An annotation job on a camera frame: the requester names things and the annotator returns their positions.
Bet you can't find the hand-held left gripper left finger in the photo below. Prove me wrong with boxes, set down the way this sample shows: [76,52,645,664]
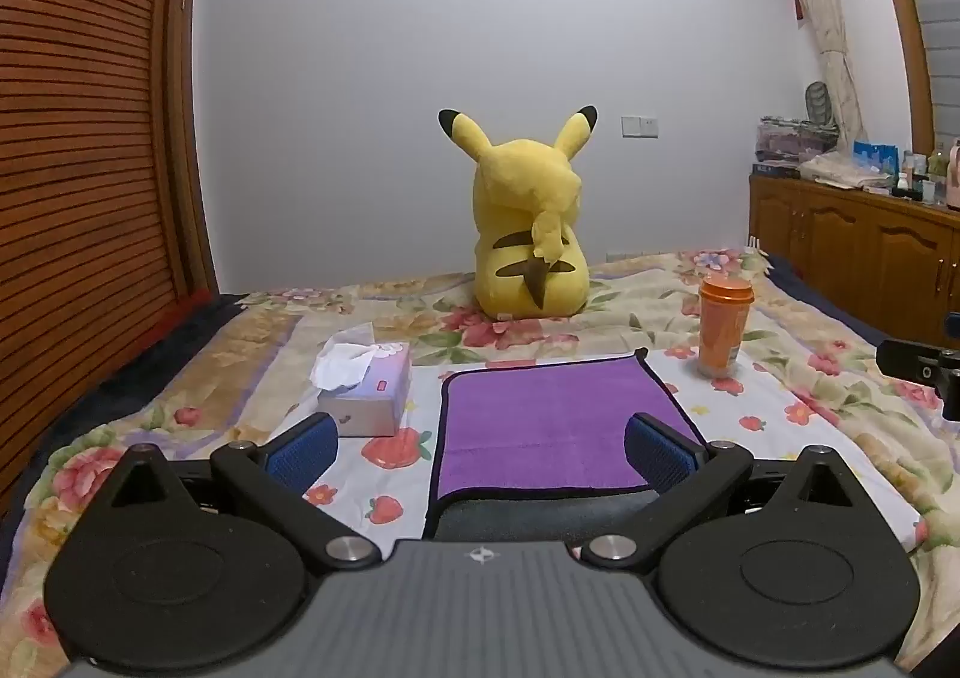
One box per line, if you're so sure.
[91,414,380,570]

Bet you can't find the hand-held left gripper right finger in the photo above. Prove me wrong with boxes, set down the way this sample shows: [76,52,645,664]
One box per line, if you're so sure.
[580,411,872,570]

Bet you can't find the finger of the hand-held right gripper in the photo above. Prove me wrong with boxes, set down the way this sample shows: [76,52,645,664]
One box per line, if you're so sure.
[875,339,960,424]

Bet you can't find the purple towel with black trim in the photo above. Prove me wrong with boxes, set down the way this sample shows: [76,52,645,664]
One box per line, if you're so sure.
[423,348,710,544]

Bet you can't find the white tissue box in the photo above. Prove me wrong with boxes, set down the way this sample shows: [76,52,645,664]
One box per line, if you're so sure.
[310,322,413,439]

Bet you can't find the floral bed sheet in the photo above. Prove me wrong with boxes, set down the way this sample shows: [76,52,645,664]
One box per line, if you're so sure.
[0,249,960,678]

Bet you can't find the wooden sideboard cabinet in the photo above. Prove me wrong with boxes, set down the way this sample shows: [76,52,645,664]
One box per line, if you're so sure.
[748,172,960,341]

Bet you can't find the orange cup with lid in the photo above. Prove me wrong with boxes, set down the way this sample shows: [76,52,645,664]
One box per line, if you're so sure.
[697,275,755,379]

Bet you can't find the dark blue mattress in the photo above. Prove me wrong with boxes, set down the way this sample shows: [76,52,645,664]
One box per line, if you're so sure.
[0,291,248,559]

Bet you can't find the blue printed box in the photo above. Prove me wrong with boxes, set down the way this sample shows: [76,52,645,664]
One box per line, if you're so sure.
[853,141,899,178]

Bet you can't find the folded cream cloth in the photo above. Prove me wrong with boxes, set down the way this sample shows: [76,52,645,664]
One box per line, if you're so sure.
[796,151,893,193]

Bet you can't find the stack of dark boxes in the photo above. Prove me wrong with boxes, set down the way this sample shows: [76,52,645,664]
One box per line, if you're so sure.
[752,115,839,179]

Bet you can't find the yellow plush toy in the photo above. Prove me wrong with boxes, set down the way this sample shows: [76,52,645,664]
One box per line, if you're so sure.
[438,105,599,320]

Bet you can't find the cream patterned curtain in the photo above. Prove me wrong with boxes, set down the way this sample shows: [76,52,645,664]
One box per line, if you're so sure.
[759,0,863,146]

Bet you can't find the wooden louvered wardrobe door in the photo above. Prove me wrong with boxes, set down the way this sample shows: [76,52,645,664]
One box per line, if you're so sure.
[0,0,220,521]

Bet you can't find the wooden window frame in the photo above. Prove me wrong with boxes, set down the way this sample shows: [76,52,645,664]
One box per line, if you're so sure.
[859,0,943,154]

